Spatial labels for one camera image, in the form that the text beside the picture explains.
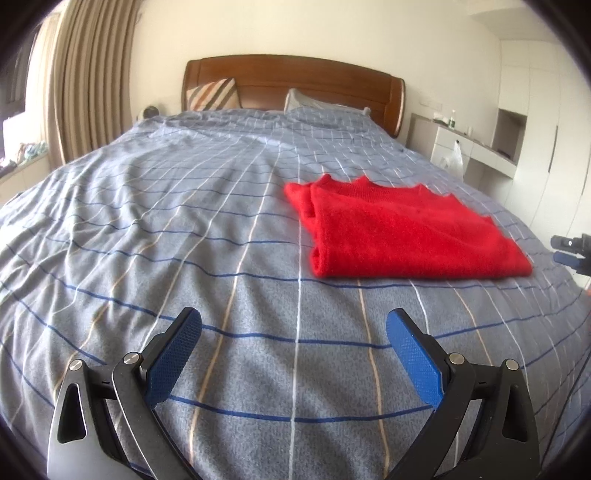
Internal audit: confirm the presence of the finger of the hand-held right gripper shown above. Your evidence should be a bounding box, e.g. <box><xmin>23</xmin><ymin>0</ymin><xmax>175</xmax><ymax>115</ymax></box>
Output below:
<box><xmin>551</xmin><ymin>233</ymin><xmax>591</xmax><ymax>253</ymax></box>
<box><xmin>553</xmin><ymin>251</ymin><xmax>591</xmax><ymax>276</ymax></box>

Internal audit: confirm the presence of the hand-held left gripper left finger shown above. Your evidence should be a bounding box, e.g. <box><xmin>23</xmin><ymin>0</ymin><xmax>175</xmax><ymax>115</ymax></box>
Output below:
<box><xmin>46</xmin><ymin>306</ymin><xmax>203</xmax><ymax>480</ymax></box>

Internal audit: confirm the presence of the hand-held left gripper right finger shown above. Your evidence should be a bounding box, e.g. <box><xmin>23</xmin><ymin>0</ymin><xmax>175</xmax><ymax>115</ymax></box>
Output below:
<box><xmin>386</xmin><ymin>308</ymin><xmax>541</xmax><ymax>480</ymax></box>

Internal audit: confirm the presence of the red knitted sweater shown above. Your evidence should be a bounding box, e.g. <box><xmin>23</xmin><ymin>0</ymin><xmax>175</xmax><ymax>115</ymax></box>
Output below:
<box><xmin>283</xmin><ymin>174</ymin><xmax>534</xmax><ymax>280</ymax></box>

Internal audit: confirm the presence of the bed with checked blue cover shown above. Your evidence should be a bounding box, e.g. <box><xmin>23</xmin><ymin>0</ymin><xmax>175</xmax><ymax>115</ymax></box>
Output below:
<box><xmin>0</xmin><ymin>106</ymin><xmax>591</xmax><ymax>480</ymax></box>

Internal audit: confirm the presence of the white wardrobe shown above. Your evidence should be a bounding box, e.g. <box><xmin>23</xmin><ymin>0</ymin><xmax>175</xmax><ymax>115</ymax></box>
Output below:
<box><xmin>491</xmin><ymin>13</ymin><xmax>591</xmax><ymax>236</ymax></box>

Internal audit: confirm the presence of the clear plastic bag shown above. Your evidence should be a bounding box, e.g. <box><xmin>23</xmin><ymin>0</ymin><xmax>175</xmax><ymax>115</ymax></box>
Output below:
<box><xmin>436</xmin><ymin>139</ymin><xmax>465</xmax><ymax>179</ymax></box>

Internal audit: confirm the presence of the white desk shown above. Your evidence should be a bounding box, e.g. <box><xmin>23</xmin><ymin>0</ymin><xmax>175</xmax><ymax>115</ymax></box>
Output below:
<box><xmin>408</xmin><ymin>113</ymin><xmax>518</xmax><ymax>186</ymax></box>

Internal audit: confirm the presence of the pale cloth pile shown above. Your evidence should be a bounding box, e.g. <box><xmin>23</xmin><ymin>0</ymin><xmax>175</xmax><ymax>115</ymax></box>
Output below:
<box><xmin>17</xmin><ymin>141</ymin><xmax>49</xmax><ymax>163</ymax></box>

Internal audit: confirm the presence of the striped pillow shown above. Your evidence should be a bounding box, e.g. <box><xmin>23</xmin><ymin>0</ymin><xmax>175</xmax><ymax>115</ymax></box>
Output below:
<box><xmin>185</xmin><ymin>77</ymin><xmax>241</xmax><ymax>112</ymax></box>

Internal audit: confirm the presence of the white pillow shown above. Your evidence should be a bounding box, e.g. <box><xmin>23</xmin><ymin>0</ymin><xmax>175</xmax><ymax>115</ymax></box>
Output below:
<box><xmin>283</xmin><ymin>88</ymin><xmax>373</xmax><ymax>116</ymax></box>

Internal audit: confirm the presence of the beige curtain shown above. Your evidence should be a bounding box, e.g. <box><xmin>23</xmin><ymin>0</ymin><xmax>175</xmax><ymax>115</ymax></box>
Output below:
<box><xmin>48</xmin><ymin>0</ymin><xmax>140</xmax><ymax>167</ymax></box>

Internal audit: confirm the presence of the wooden bed headboard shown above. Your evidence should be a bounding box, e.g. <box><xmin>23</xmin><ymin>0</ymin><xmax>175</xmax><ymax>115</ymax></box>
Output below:
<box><xmin>181</xmin><ymin>55</ymin><xmax>407</xmax><ymax>138</ymax></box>

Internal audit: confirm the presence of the dark window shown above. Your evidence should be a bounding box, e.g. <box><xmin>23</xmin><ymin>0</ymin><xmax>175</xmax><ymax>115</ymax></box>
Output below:
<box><xmin>0</xmin><ymin>25</ymin><xmax>51</xmax><ymax>121</ymax></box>

